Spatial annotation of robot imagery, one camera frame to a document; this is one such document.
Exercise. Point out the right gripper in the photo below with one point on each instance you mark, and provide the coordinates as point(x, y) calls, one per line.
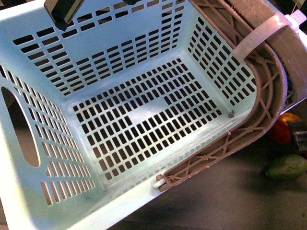
point(298, 131)

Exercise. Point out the light blue plastic basket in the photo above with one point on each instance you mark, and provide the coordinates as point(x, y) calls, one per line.
point(90, 116)

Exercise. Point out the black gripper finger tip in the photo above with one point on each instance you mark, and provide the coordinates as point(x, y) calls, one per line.
point(132, 2)

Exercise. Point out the white zip tie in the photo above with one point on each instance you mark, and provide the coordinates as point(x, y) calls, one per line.
point(265, 30)

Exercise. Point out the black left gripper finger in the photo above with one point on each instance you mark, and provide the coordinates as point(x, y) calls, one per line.
point(62, 12)

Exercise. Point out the green mango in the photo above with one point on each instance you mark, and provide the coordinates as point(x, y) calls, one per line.
point(286, 167)

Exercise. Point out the red apple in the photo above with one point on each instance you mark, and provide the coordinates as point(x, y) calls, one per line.
point(280, 131)

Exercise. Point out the brown basket handle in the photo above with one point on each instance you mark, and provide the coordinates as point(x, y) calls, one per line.
point(280, 74)

